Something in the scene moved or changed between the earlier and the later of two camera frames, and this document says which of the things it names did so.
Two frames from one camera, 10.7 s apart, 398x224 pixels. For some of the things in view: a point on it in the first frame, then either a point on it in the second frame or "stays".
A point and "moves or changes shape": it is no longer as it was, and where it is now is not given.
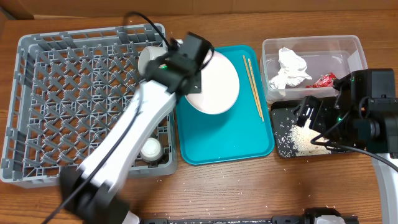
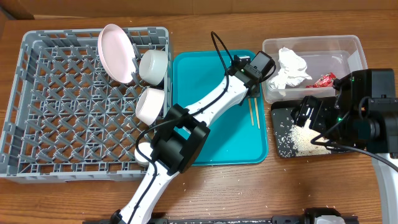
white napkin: [292, 70] stays
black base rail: [290, 219] stays
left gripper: [198, 87] to [258, 94]
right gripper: [315, 115] stays
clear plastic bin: [292, 67] stays
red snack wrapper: [324, 81] stays
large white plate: [219, 86] to [117, 53]
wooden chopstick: [251, 85] moves or changes shape
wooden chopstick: [255, 89] moves or changes shape
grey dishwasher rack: [70, 93] stays
